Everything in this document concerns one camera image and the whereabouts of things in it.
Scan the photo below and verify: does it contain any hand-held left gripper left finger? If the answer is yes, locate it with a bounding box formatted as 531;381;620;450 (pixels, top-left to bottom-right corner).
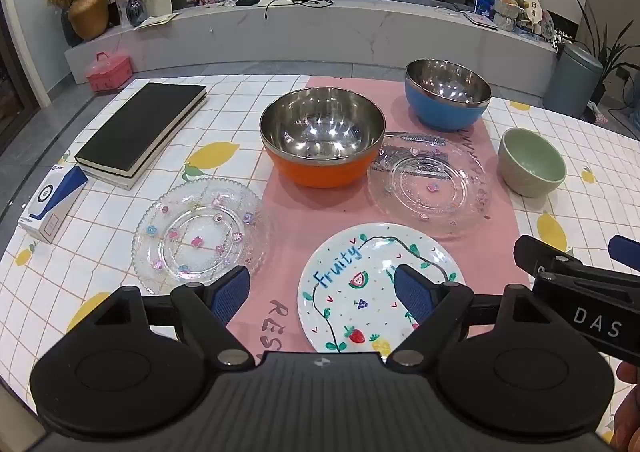
92;265;254;369

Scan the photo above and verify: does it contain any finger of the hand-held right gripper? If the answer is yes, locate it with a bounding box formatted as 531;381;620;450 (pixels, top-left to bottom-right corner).
513;234;640;290
608;234;640;274

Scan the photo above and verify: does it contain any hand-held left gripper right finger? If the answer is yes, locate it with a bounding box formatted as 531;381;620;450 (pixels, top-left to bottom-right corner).
387;264;551;367

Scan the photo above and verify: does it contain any white fruit painted plate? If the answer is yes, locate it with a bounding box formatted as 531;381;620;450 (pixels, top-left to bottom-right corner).
297;222;467;364

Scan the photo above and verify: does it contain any clear glass flower plate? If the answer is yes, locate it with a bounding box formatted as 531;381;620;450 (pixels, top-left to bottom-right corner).
367;133;493;239
131;177;271;294

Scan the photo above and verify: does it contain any green ceramic bowl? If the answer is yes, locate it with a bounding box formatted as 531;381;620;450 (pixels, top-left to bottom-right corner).
498;127;567;198

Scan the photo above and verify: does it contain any orange steel bowl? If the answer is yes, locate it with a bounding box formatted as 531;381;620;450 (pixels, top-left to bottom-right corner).
259;87;387;189

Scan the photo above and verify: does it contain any blue steel bowl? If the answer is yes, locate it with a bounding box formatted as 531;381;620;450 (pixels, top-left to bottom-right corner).
404;58;493;132

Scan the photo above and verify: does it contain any person's right hand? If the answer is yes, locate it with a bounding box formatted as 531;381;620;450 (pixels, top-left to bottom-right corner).
611;361;640;434

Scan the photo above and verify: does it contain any pink printed placemat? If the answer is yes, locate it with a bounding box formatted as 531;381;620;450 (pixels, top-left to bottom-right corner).
225;74;531;368

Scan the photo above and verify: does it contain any lemon print checked tablecloth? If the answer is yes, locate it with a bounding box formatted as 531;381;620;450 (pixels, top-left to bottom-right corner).
0;74;640;452

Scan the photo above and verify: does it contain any grey trash bin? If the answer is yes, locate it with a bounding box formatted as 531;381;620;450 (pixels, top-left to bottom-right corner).
542;43;605;120

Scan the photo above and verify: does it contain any long leaf potted plant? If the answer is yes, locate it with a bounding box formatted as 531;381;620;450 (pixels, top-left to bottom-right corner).
575;0;640;105

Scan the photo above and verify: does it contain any black book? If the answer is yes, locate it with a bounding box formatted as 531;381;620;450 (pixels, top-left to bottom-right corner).
75;82;208;190

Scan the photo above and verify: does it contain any white and blue box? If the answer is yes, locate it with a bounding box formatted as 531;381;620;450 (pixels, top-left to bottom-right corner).
17;164;89;244

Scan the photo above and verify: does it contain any pink storage case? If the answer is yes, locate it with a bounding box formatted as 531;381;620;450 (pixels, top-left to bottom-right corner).
84;52;133;93

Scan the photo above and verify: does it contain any gold vase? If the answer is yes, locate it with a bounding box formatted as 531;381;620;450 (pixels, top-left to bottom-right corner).
67;0;111;42

